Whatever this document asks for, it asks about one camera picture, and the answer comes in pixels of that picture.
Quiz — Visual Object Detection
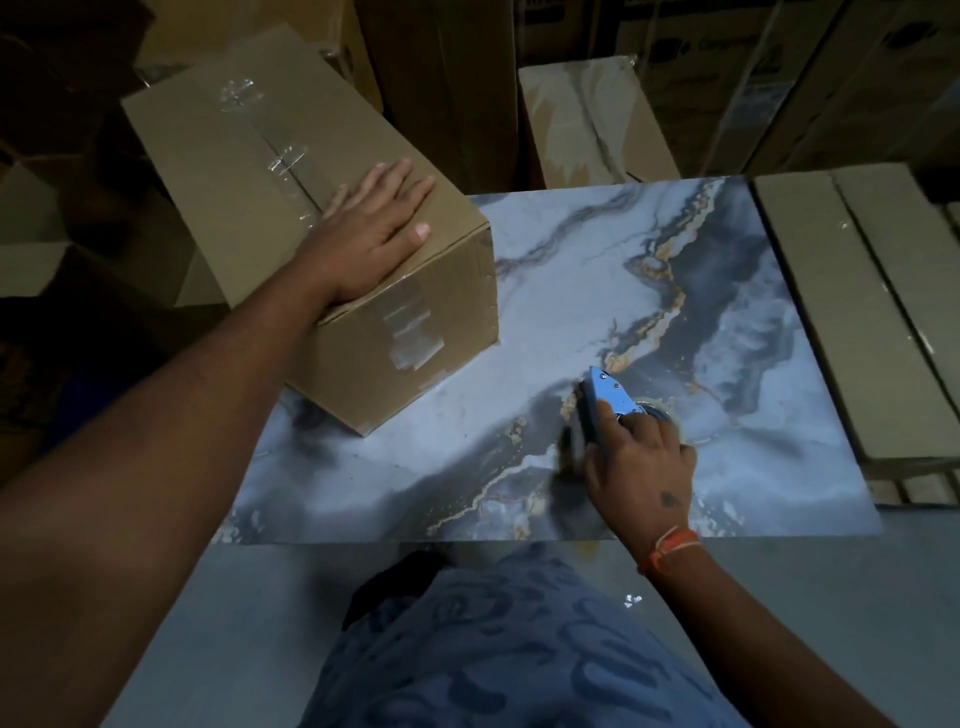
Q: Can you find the orange wrist thread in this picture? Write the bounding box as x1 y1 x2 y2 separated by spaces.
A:
636 526 703 578

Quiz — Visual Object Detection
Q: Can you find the blue patterned shirt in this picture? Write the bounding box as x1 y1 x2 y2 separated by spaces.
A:
298 543 745 728

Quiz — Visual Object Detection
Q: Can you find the person's right hand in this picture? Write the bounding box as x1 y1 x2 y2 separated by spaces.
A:
582 410 699 558

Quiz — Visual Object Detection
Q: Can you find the person's left forearm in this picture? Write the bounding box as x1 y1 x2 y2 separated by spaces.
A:
0 246 336 728

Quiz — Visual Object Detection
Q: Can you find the taped brown cardboard box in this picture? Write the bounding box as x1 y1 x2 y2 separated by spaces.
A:
120 21 502 438

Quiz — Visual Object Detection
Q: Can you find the stack of flat cardboard cartons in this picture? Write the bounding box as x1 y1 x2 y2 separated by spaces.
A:
752 160 960 507

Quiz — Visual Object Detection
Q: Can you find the person's right forearm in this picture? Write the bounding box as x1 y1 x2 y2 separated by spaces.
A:
636 525 895 728

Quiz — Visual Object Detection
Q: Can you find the blue tape dispenser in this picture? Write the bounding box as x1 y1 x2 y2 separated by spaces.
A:
576 365 655 460

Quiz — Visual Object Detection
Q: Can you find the grey marble patterned tile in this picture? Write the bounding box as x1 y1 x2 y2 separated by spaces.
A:
216 175 887 546

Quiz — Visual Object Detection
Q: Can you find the person's left hand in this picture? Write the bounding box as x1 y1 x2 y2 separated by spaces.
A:
302 157 438 309

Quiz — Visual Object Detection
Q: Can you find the row of upright cardboard cartons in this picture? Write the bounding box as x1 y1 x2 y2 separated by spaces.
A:
138 0 960 180

